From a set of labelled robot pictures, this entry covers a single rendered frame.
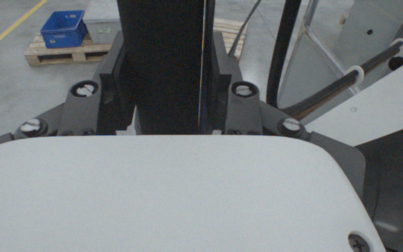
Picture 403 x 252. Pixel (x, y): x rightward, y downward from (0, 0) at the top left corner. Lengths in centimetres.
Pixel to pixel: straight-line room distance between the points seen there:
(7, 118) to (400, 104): 273
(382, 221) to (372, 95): 38
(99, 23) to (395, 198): 303
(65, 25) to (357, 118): 365
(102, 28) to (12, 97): 119
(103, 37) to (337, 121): 289
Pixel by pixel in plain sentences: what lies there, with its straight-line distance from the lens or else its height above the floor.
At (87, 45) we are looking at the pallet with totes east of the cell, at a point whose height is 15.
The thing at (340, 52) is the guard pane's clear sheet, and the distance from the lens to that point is 130.
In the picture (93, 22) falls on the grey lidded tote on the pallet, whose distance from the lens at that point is 308.
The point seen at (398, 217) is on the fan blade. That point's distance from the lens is 22.
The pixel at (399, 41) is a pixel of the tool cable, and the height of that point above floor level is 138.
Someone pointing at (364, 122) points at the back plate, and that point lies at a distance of 53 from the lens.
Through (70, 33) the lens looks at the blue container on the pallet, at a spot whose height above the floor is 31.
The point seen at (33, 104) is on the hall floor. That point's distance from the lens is 280.
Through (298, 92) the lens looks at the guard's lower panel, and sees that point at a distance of 160.
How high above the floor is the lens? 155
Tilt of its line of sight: 46 degrees down
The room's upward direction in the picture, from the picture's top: 4 degrees clockwise
